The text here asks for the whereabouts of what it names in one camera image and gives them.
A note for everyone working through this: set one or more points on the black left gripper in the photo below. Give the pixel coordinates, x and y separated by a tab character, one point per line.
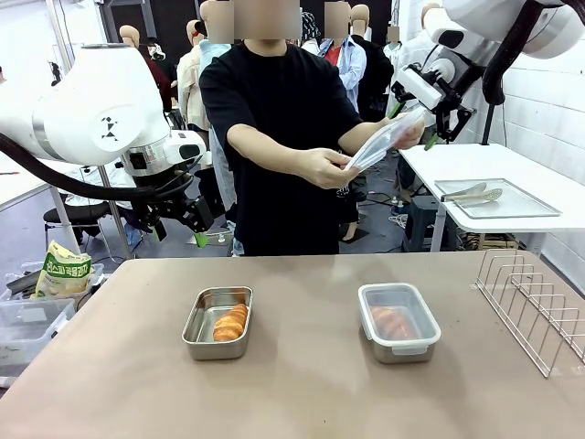
166	201

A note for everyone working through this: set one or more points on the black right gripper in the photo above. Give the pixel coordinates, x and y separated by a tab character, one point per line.
452	91

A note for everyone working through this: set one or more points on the clear plastic container lid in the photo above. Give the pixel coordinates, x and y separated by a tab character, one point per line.
422	320
379	144

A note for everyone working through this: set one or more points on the metal serving tongs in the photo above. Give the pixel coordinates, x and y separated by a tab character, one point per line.
475	188

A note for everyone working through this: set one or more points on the rectangular steel container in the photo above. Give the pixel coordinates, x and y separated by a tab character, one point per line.
205	320
397	354

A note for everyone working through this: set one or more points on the golden croissant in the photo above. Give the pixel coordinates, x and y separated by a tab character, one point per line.
230	322
393	322

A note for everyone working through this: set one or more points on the perforated metal tray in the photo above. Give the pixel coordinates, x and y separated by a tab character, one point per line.
525	203

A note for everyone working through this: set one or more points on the person's right forearm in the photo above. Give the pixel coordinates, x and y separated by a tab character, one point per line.
265	146

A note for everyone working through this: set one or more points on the person's left forearm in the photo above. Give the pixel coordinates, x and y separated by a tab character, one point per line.
365	135

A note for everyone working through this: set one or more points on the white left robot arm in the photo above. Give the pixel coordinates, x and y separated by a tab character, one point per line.
91	105

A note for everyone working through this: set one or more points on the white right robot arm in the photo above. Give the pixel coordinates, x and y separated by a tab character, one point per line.
548	27

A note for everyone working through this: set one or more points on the person's left hand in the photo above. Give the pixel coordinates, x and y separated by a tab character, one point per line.
409	135

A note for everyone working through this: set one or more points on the person's right hand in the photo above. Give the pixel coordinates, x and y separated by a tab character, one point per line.
324	167

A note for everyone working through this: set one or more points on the white shirt mannequin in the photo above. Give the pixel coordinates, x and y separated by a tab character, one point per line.
411	55

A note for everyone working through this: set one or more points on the black clothes mannequin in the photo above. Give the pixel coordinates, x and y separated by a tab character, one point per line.
377	78

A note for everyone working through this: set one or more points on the black tripod stand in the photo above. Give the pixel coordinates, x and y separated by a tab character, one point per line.
489	123

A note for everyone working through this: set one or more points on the white side table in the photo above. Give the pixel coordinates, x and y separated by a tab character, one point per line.
503	160

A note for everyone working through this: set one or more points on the blue shirt red top mannequin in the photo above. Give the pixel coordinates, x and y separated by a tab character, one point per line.
352	68

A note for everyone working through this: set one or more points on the black office chair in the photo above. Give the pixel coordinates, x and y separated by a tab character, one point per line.
77	212

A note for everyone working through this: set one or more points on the dark stool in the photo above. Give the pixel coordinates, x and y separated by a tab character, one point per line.
425	219

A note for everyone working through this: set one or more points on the green yellow snack bag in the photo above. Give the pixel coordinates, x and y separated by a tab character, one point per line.
64	274

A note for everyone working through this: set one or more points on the beige shirt mannequin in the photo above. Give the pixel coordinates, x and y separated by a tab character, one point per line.
189	87

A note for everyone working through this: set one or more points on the burgundy dress mannequin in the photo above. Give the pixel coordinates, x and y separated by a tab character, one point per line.
160	82

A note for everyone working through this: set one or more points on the person in black T-shirt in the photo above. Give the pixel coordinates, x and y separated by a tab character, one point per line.
274	91

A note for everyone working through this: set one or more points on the light blue shirt mannequin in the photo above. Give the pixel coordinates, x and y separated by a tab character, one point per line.
210	50

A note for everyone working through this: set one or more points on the clear plastic storage bin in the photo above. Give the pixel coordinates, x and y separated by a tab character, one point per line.
32	320

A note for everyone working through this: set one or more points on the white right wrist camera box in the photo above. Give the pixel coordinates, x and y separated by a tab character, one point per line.
418	87

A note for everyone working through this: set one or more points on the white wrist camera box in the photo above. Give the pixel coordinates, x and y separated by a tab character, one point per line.
418	87
187	146

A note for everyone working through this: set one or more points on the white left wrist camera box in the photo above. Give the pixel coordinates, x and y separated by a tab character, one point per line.
187	146

